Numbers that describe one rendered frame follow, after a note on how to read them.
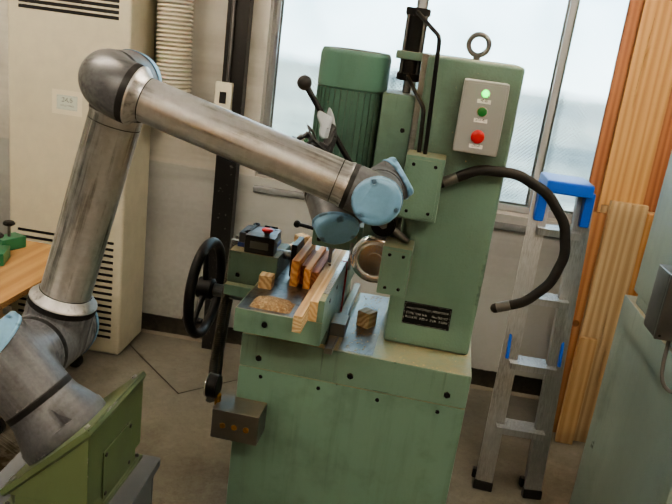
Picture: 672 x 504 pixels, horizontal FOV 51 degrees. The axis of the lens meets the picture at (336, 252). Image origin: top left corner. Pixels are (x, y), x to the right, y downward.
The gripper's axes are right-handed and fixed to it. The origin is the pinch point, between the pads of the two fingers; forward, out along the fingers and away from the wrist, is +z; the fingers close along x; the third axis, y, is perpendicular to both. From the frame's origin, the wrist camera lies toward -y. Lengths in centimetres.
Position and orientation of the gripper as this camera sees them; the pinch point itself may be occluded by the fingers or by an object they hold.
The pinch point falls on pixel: (306, 127)
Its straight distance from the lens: 172.9
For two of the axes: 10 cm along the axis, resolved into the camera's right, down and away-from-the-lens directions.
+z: -2.4, -7.3, 6.4
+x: -8.0, 5.2, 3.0
